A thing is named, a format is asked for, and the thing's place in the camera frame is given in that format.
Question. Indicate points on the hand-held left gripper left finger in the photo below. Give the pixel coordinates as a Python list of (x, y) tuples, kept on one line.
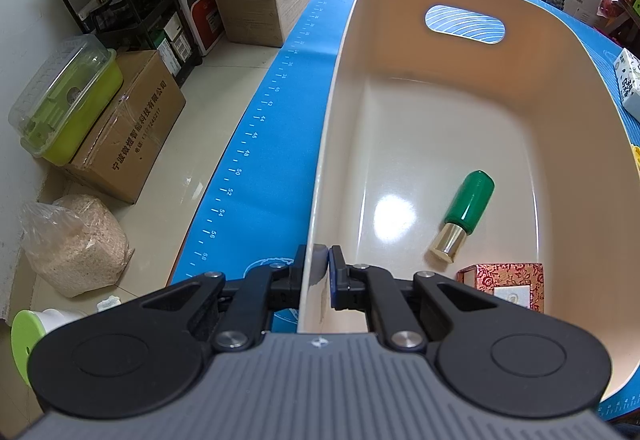
[(300, 270)]

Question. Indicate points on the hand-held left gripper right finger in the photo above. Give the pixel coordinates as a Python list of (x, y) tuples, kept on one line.
[(333, 270)]

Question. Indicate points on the beige plastic basin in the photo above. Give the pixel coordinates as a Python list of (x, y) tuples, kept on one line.
[(450, 119)]

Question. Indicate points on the blue table mat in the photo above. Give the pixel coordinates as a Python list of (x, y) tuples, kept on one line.
[(290, 129)]

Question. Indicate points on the green bottle with gold cap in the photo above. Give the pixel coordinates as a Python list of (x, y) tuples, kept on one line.
[(467, 205)]

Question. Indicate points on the red patterned box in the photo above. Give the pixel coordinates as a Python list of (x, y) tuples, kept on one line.
[(505, 277)]

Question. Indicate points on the brown printed cardboard box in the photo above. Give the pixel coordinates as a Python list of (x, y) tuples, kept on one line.
[(130, 129)]

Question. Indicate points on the clear bag of grain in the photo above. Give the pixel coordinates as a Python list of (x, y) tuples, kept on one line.
[(75, 245)]

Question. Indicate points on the green and white stool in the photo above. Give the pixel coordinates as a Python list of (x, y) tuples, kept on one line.
[(30, 335)]

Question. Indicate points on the green container with clear lid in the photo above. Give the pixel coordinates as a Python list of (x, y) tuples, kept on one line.
[(75, 99)]

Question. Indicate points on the red and white appliance box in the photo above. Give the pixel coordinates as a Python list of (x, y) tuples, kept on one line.
[(200, 4)]

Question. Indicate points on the small yellow object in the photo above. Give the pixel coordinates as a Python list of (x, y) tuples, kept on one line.
[(636, 154)]

